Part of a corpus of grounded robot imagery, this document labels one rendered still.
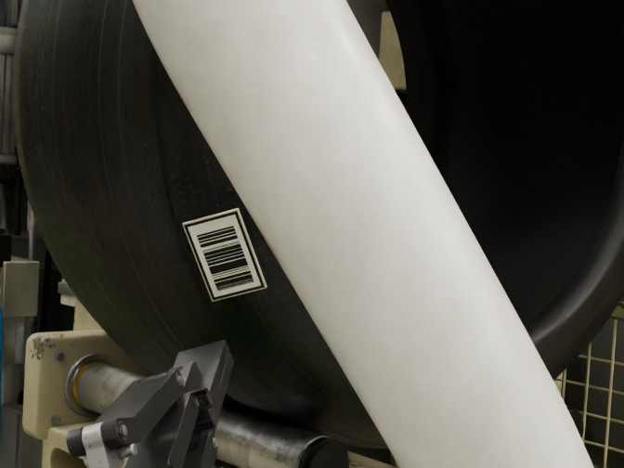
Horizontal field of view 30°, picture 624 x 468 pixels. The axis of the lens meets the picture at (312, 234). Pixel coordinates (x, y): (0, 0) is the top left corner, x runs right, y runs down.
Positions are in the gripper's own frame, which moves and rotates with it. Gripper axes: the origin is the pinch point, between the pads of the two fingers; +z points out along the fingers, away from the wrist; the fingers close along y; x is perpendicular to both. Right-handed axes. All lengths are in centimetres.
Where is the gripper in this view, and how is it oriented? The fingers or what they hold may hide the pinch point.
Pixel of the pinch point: (196, 388)
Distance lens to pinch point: 65.5
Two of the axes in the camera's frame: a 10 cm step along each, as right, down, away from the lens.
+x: 9.4, -2.7, -2.1
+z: 0.8, -4.1, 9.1
